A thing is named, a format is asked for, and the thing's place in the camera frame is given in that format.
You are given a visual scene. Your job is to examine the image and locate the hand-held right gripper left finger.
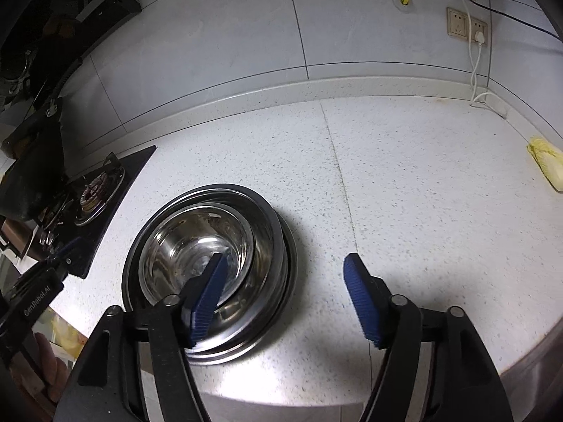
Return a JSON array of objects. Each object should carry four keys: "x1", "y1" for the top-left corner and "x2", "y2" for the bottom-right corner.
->
[{"x1": 53, "y1": 252, "x2": 229, "y2": 422}]

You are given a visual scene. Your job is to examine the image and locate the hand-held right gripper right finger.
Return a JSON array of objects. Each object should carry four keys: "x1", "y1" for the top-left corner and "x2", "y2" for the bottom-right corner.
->
[{"x1": 342, "y1": 252, "x2": 515, "y2": 422}]

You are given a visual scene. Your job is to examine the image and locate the napa cabbage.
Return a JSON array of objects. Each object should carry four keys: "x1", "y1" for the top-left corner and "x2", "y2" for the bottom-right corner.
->
[{"x1": 527, "y1": 137, "x2": 563, "y2": 192}]

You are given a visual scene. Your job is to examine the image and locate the black power cable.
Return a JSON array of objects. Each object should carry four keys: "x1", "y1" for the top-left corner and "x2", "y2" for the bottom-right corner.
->
[{"x1": 457, "y1": 0, "x2": 561, "y2": 39}]

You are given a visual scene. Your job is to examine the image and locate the black range hood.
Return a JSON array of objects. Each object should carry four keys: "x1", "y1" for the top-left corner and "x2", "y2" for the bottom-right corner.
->
[{"x1": 0, "y1": 0, "x2": 142, "y2": 117}]

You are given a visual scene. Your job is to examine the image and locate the black gas stove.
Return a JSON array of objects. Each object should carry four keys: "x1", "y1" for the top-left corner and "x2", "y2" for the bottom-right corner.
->
[{"x1": 39, "y1": 145, "x2": 158, "y2": 280}]

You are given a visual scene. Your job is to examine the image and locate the white power cable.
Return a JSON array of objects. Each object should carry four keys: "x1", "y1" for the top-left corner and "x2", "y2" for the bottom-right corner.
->
[{"x1": 467, "y1": 31, "x2": 508, "y2": 119}]

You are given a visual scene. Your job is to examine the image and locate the yellow cloth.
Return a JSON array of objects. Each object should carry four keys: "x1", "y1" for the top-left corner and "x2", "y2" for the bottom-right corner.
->
[{"x1": 50, "y1": 312, "x2": 87, "y2": 360}]

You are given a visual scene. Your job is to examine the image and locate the person's left hand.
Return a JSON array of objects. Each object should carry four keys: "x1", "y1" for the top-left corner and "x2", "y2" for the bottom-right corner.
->
[{"x1": 33, "y1": 332, "x2": 69, "y2": 405}]

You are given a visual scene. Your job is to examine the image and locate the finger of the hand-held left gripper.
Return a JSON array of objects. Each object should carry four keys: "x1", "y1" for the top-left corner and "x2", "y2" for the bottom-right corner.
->
[{"x1": 44, "y1": 236, "x2": 85, "y2": 274}]

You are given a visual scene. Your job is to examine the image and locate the small wide-rimmed steel bowl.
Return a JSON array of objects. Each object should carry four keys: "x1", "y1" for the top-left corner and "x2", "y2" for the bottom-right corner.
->
[{"x1": 138, "y1": 202, "x2": 257, "y2": 311}]

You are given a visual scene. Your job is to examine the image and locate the wide steel bowl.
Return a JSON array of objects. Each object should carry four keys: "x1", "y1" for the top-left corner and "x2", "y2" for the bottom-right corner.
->
[{"x1": 122, "y1": 182, "x2": 298, "y2": 366}]

